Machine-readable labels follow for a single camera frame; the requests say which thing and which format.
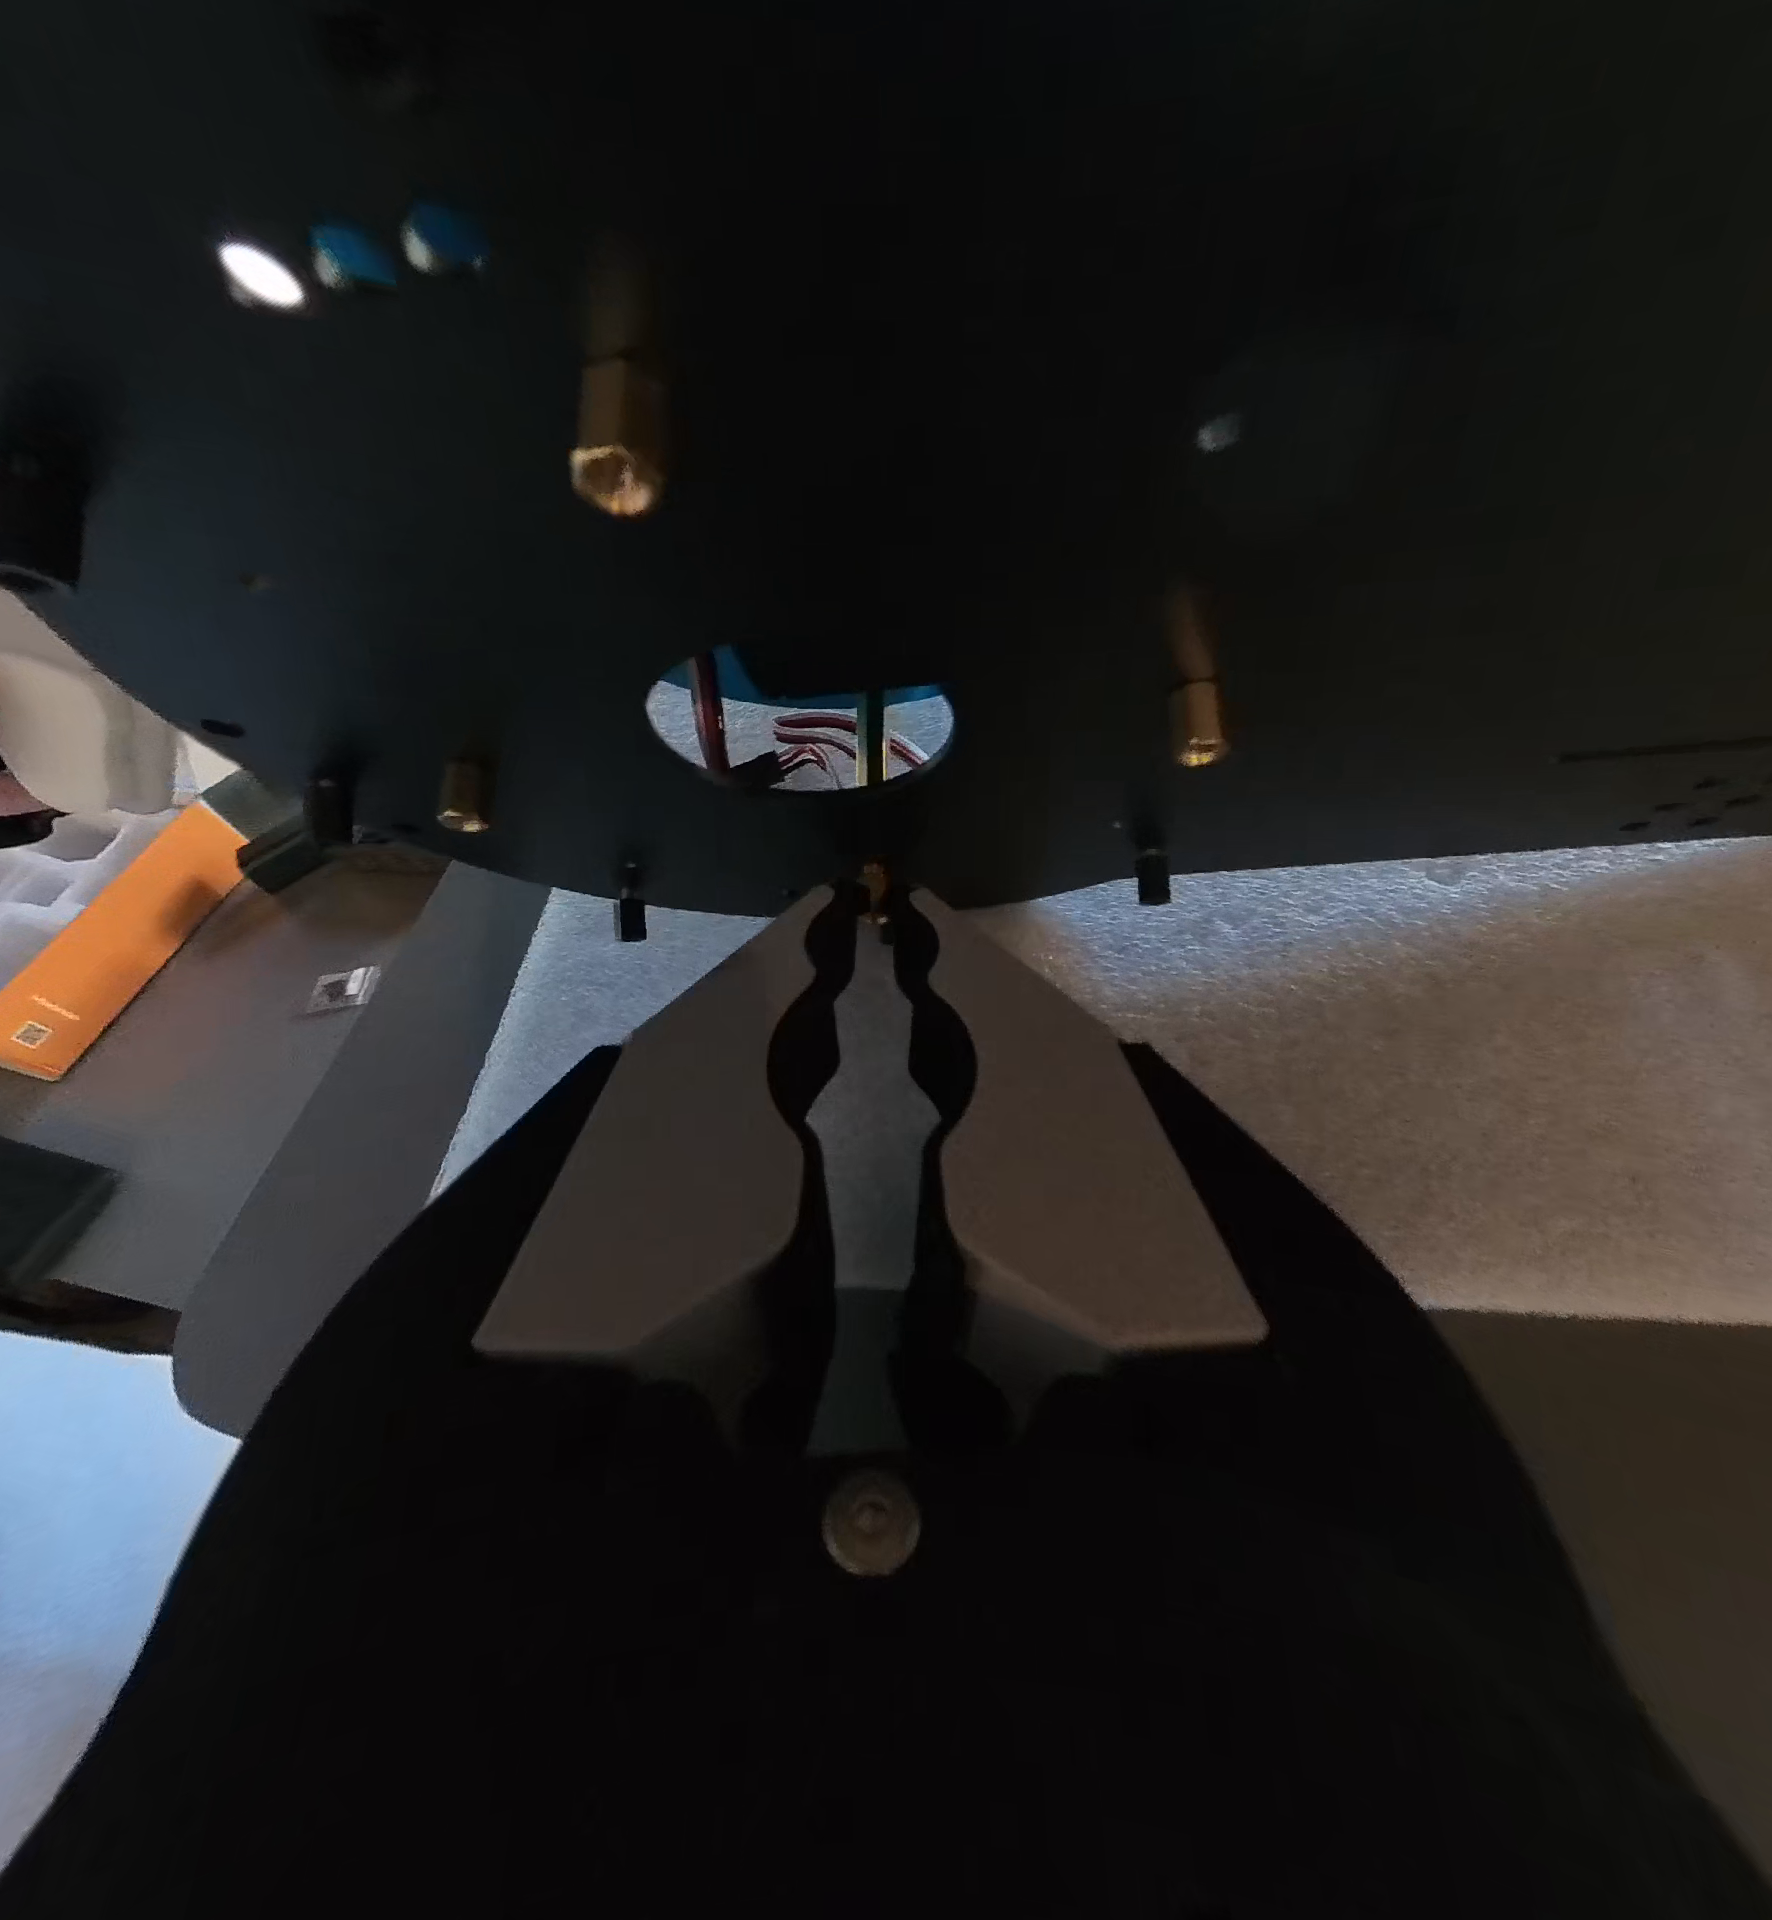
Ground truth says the grey foam mat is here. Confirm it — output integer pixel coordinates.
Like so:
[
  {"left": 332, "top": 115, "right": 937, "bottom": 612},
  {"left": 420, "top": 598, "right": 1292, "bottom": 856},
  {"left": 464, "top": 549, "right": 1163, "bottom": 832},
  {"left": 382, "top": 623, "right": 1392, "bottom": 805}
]
[{"left": 435, "top": 832, "right": 1772, "bottom": 1334}]

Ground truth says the white foam tray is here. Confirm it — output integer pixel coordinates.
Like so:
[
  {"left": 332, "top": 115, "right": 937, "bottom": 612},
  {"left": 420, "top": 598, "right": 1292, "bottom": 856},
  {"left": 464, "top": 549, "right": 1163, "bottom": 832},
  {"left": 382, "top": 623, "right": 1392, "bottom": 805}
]
[{"left": 0, "top": 811, "right": 126, "bottom": 1039}]

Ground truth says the dark grey desk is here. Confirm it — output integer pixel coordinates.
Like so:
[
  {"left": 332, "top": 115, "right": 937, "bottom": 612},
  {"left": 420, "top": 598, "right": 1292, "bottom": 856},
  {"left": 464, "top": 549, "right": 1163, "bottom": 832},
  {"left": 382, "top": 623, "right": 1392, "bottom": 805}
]
[{"left": 0, "top": 811, "right": 1772, "bottom": 1920}]

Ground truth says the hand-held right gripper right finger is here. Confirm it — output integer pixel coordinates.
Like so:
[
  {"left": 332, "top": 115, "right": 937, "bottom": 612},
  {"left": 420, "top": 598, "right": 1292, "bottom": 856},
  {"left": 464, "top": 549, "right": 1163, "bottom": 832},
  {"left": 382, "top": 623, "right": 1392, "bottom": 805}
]
[{"left": 887, "top": 886, "right": 1268, "bottom": 1445}]

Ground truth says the blue black toy robot arm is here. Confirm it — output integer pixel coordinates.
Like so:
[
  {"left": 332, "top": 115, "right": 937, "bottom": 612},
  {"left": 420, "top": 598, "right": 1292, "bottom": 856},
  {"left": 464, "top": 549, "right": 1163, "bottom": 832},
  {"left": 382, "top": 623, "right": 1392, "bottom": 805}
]
[{"left": 0, "top": 0, "right": 1772, "bottom": 922}]

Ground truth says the flat black box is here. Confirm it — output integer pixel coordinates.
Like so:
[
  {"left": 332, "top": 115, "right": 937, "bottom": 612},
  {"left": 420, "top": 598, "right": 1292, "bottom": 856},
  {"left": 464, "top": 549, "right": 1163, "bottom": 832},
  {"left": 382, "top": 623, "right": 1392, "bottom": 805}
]
[{"left": 0, "top": 1119, "right": 126, "bottom": 1296}]

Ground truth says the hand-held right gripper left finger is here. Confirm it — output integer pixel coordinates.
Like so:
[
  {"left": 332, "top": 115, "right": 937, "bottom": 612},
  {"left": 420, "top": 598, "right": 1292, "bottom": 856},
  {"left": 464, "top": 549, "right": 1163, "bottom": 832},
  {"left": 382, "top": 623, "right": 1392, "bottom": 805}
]
[{"left": 473, "top": 883, "right": 845, "bottom": 1451}]

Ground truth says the orange and white parts box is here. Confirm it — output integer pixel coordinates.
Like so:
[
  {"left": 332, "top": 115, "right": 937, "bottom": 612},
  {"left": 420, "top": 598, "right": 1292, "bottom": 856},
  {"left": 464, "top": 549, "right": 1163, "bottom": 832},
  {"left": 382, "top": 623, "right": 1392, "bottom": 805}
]
[{"left": 0, "top": 807, "right": 254, "bottom": 1085}]

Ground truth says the white red servo cable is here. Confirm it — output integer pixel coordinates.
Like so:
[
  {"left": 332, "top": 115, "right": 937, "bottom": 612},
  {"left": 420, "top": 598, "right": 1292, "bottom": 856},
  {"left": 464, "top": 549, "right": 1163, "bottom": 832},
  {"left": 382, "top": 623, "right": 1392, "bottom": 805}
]
[{"left": 690, "top": 649, "right": 937, "bottom": 795}]

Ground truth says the small black part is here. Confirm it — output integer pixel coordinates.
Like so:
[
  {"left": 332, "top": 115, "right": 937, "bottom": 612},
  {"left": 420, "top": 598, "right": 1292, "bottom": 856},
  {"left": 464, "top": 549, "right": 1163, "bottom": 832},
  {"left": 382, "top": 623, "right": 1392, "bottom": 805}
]
[{"left": 232, "top": 811, "right": 336, "bottom": 898}]

